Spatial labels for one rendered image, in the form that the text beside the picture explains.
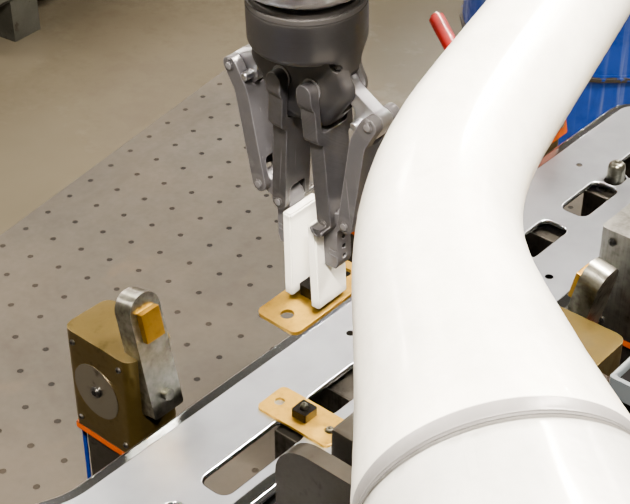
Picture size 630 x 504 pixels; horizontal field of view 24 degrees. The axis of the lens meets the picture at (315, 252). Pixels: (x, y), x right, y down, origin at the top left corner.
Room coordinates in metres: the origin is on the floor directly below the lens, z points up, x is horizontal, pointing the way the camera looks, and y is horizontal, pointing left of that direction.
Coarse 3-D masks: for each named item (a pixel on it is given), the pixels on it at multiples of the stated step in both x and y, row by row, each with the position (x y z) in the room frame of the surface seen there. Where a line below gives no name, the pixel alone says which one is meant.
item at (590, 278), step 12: (588, 264) 1.07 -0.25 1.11; (600, 264) 1.07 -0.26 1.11; (576, 276) 1.07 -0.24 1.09; (588, 276) 1.06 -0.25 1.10; (600, 276) 1.06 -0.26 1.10; (612, 276) 1.06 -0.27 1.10; (576, 288) 1.06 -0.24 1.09; (588, 288) 1.05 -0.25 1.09; (600, 288) 1.05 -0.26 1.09; (576, 300) 1.06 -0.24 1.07; (588, 300) 1.05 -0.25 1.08; (600, 300) 1.06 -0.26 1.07; (576, 312) 1.06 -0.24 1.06; (588, 312) 1.05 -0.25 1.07; (600, 312) 1.08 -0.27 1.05
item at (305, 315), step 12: (348, 264) 0.85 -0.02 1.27; (348, 276) 0.83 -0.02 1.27; (300, 288) 0.81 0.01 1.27; (348, 288) 0.82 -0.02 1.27; (276, 300) 0.81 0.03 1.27; (288, 300) 0.81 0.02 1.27; (300, 300) 0.81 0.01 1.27; (336, 300) 0.81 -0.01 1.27; (264, 312) 0.79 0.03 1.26; (276, 312) 0.79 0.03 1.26; (288, 312) 0.80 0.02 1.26; (300, 312) 0.79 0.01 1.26; (312, 312) 0.79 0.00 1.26; (324, 312) 0.79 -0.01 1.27; (276, 324) 0.78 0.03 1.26; (288, 324) 0.78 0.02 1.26; (300, 324) 0.78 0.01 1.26; (312, 324) 0.78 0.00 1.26
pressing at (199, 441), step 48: (576, 144) 1.46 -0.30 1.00; (624, 144) 1.46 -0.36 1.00; (528, 192) 1.36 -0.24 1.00; (576, 192) 1.36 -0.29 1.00; (624, 192) 1.36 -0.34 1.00; (576, 240) 1.26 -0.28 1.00; (336, 336) 1.10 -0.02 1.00; (240, 384) 1.03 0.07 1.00; (288, 384) 1.03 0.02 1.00; (192, 432) 0.96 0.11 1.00; (240, 432) 0.96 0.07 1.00; (96, 480) 0.91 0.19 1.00; (144, 480) 0.90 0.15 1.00; (192, 480) 0.90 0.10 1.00
